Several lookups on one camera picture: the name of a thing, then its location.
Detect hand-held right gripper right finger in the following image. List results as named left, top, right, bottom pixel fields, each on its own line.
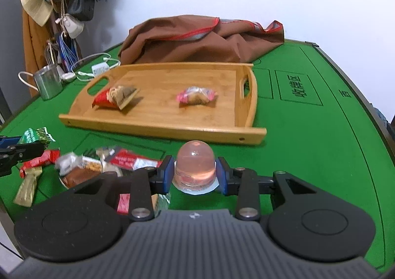
left=216, top=156, right=324, bottom=222

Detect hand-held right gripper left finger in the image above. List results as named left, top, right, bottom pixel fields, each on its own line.
left=66, top=155, right=174, bottom=222

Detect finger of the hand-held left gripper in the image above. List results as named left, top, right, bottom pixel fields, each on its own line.
left=0, top=142, right=44, bottom=175
left=0, top=135, right=24, bottom=148

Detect small red snack packet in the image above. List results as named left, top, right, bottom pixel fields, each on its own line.
left=19, top=149, right=60, bottom=178

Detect green snack packet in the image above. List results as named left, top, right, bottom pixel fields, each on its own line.
left=19, top=127, right=56, bottom=148

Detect pink jelly cup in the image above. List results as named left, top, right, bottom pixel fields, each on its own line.
left=171, top=140, right=220, bottom=196

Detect long red stick packet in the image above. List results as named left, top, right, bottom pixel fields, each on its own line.
left=103, top=147, right=164, bottom=171

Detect gold snack packet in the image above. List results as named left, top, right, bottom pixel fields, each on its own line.
left=13, top=166, right=43, bottom=207

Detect wooden tray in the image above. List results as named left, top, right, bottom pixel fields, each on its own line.
left=59, top=62, right=267, bottom=146

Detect brown bread packet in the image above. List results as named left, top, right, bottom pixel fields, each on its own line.
left=55, top=152, right=104, bottom=188

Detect metal cup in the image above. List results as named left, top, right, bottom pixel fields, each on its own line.
left=33, top=65, right=64, bottom=101

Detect pink snack packet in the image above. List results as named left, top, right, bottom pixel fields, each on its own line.
left=176, top=86, right=218, bottom=107

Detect red and gold nut packet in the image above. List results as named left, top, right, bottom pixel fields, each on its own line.
left=92, top=84, right=140, bottom=111

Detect white charger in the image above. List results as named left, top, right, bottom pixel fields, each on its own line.
left=92, top=63, right=109, bottom=77

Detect white pouch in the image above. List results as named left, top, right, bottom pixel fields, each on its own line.
left=56, top=14, right=85, bottom=39

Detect brown cloth with red trim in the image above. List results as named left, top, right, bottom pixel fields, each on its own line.
left=118, top=15, right=285, bottom=65

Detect black pouch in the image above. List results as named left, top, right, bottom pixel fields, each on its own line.
left=67, top=0, right=96, bottom=22

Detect white cable loop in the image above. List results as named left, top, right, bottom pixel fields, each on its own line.
left=18, top=71, right=39, bottom=91

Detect white charger cable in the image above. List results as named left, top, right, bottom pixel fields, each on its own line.
left=71, top=52, right=121, bottom=82

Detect blue lanyards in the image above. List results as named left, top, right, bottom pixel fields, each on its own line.
left=57, top=32, right=81, bottom=73

